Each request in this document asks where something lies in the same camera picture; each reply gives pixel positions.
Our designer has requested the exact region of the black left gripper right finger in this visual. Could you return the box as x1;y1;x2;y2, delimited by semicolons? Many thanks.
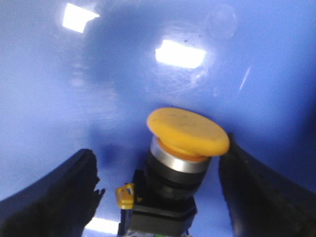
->
218;133;316;237

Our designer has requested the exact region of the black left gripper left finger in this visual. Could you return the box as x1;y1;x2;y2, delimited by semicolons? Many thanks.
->
0;149;105;237

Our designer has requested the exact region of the yellow mushroom push button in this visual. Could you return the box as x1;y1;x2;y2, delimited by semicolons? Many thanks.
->
116;108;230;237

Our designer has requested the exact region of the blue plastic tray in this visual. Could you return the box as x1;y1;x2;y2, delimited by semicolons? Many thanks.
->
0;0;316;237

